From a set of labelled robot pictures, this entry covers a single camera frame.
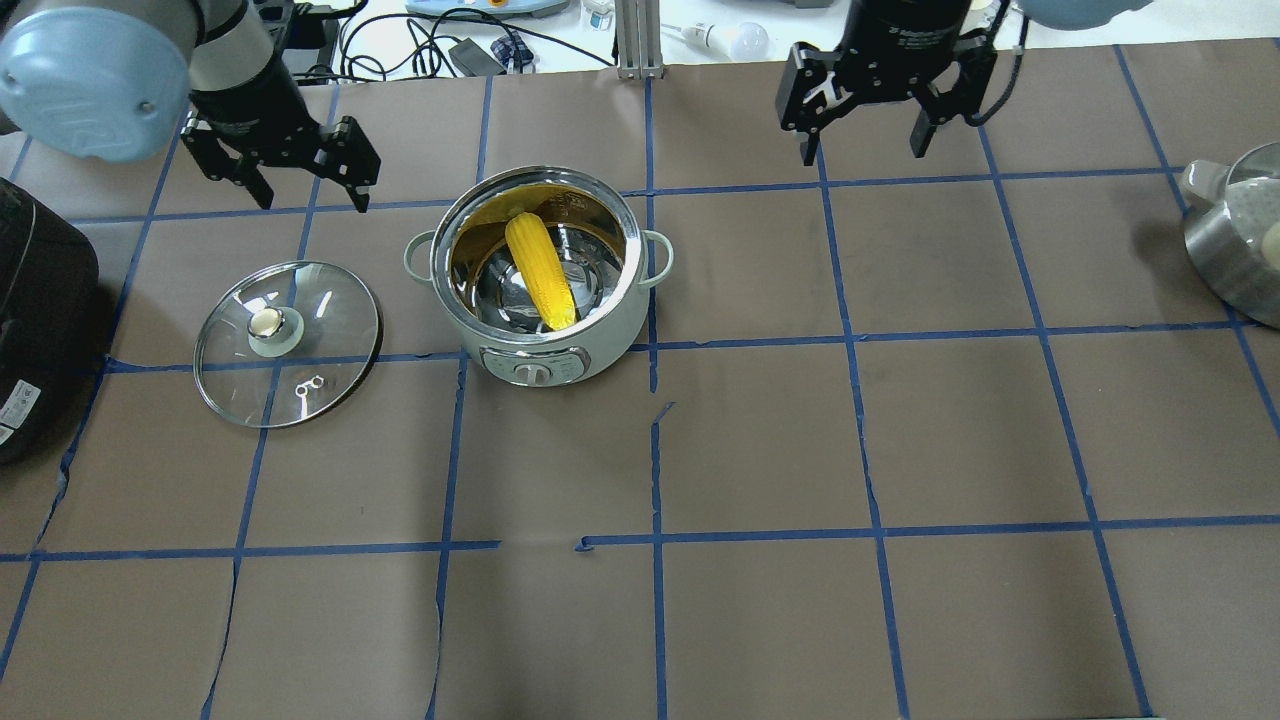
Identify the glass pot lid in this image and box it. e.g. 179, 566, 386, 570
192, 261, 383, 429

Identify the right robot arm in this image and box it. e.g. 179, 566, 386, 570
774, 1, 1147, 167

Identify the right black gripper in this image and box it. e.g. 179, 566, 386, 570
776, 1, 1001, 167

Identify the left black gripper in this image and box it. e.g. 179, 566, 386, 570
180, 70, 381, 213

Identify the yellow toy corn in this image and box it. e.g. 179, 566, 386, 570
506, 211, 579, 331

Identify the steel steamer pot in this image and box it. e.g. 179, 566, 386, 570
1179, 141, 1279, 329

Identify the aluminium frame post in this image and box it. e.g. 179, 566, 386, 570
614, 0, 666, 81

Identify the black rice cooker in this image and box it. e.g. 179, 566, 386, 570
1, 179, 99, 465

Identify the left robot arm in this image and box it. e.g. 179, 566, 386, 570
1, 1, 381, 213

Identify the small black power brick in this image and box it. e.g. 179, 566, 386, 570
448, 38, 507, 77

